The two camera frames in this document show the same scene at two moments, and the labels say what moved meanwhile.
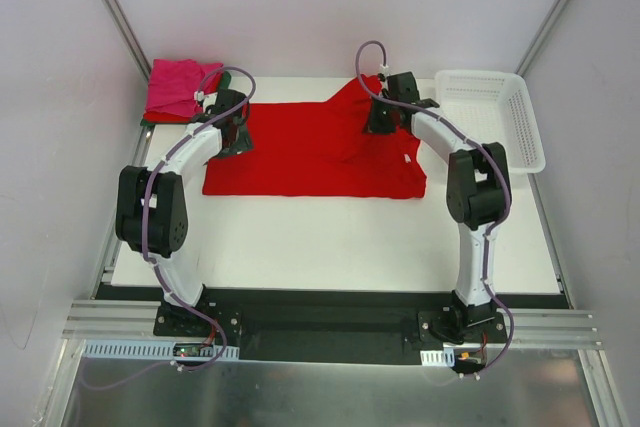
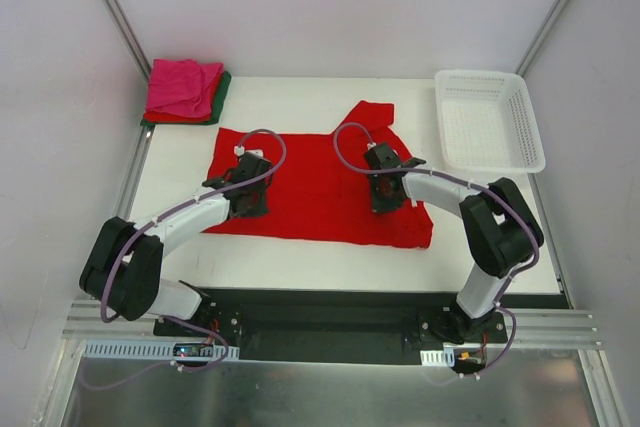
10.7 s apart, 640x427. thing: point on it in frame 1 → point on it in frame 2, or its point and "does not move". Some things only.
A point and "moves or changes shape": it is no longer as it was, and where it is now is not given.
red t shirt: x=320 y=151 moves or changes shape
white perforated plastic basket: x=492 y=107 does not move
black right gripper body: x=378 y=122 → x=382 y=194
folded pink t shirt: x=173 y=83 does not move
